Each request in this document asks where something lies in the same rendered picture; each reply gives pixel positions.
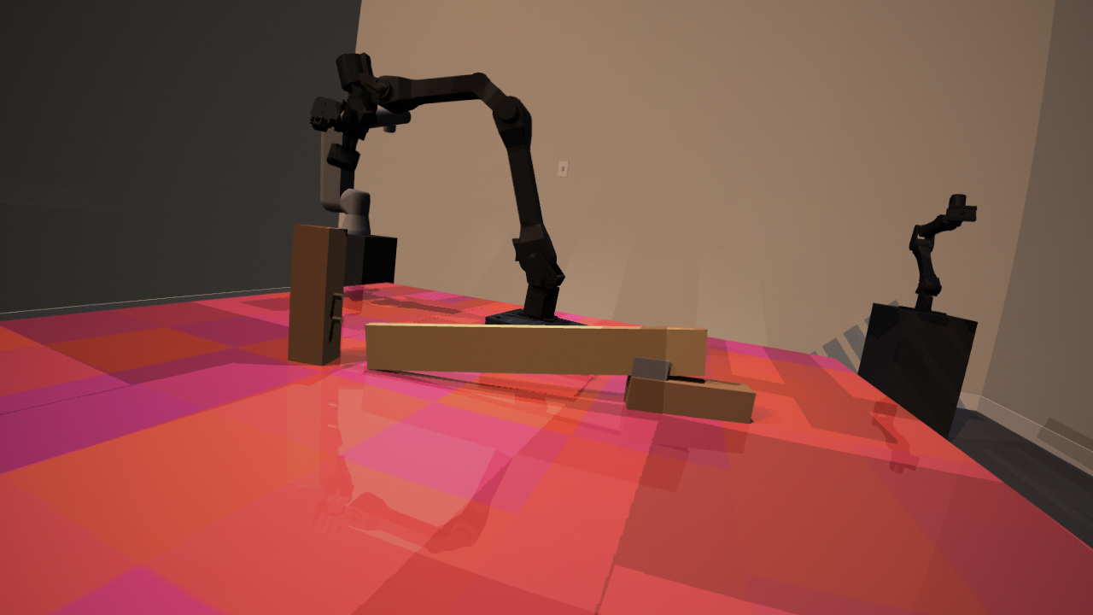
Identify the long brown wooden rail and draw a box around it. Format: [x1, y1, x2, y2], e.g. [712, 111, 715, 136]
[365, 323, 708, 377]

